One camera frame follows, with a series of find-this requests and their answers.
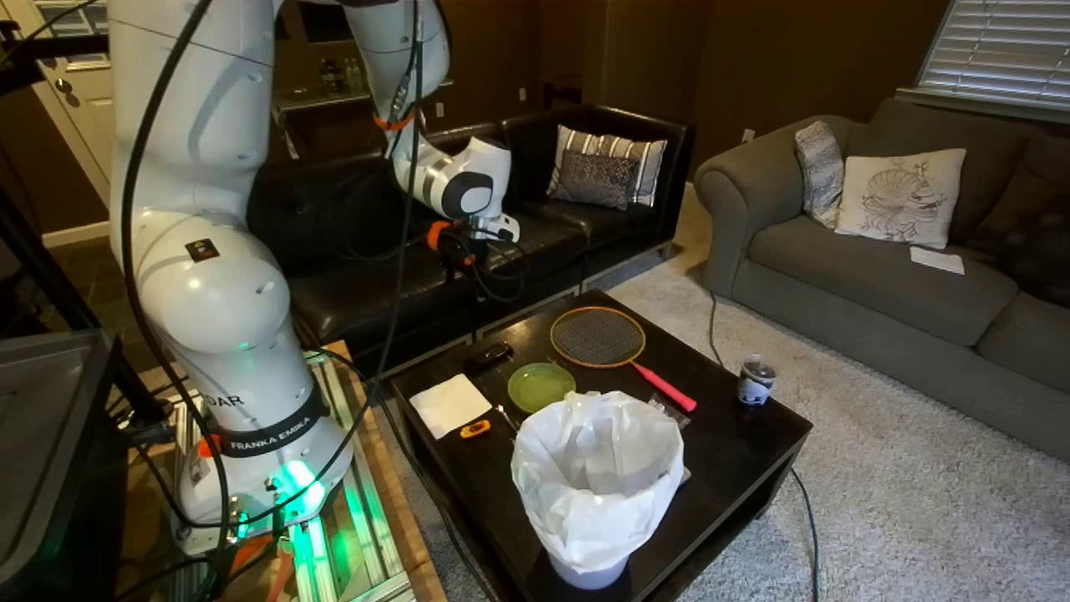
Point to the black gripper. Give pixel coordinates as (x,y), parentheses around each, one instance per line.
(470,248)

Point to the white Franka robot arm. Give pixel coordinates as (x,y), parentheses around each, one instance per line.
(212,288)

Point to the dark patterned small pillow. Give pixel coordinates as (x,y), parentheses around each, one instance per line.
(592,179)

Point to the green bowl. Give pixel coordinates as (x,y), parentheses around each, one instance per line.
(538,387)

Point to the silver metal spoon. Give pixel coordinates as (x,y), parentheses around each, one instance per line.
(507,418)

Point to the white striped pillow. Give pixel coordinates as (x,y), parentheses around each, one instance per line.
(651,163)

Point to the white plastic-lined bin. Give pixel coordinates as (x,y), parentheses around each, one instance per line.
(598,471)

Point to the robot mounting table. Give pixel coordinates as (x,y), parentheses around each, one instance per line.
(356,535)

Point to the white trash bin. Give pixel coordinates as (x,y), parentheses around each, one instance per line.
(590,578)

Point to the grey plaid pillow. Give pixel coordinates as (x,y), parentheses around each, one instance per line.
(819,171)

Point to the white panel door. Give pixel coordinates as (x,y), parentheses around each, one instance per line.
(84,123)

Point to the grey fabric sofa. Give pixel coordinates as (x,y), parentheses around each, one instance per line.
(880,287)

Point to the white pillow with print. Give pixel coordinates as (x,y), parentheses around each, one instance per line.
(902,199)

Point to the black tripod stand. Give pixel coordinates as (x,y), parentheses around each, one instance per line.
(44,52)

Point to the white paper sheet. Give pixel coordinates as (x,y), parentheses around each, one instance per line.
(939,260)

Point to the black equipment case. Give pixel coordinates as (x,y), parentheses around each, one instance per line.
(50,471)

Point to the white window blinds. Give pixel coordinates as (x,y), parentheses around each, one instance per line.
(998,56)

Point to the dark dotted pillow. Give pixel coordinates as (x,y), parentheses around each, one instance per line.
(1032,222)

